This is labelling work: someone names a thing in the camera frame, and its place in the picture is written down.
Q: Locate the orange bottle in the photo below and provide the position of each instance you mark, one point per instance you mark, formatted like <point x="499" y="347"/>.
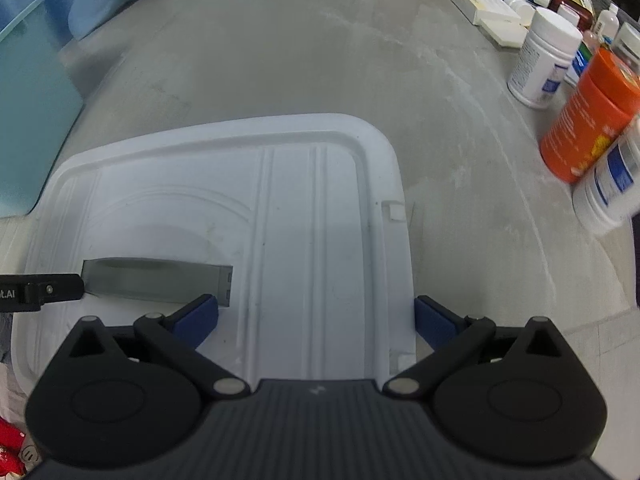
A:
<point x="582" y="115"/>

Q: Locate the white foam block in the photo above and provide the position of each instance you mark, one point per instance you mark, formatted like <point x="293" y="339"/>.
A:
<point x="505" y="30"/>

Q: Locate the brown bottle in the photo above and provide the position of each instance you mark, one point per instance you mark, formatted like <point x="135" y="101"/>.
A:
<point x="572" y="10"/>

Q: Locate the small white bottle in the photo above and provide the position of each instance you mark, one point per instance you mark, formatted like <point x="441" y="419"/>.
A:
<point x="512" y="2"/>

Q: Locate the white power socket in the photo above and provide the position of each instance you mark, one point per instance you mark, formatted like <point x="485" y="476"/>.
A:
<point x="30" y="455"/>

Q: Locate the white plastic bin lid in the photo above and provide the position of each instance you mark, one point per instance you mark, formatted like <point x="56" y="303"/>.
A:
<point x="310" y="220"/>

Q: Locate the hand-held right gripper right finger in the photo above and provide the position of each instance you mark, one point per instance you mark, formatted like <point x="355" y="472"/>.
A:
<point x="433" y="321"/>

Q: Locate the blue and white box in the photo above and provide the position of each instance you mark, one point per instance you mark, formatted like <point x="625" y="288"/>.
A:
<point x="581" y="65"/>

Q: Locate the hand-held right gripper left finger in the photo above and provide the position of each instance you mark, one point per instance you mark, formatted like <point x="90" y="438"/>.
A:
<point x="199" y="319"/>

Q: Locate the white flat carton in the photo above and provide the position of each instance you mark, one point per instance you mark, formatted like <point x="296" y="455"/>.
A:
<point x="480" y="2"/>

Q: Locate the white bottle with blue label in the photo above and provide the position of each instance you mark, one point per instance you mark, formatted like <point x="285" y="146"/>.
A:
<point x="610" y="185"/>

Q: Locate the white pill bottle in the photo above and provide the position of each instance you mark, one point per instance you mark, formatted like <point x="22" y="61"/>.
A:
<point x="542" y="57"/>

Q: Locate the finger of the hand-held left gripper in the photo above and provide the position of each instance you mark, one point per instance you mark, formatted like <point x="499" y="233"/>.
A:
<point x="57" y="288"/>

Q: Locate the red packaging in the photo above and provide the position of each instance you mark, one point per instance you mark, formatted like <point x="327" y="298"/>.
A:
<point x="9" y="447"/>

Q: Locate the teal glass panel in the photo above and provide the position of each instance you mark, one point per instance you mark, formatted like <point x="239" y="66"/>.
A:
<point x="35" y="110"/>

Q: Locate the clear bottle with white cap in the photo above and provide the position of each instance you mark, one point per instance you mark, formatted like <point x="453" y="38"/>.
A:
<point x="606" y="22"/>

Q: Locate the grey desktop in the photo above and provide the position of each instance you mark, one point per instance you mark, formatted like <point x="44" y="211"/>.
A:
<point x="300" y="60"/>

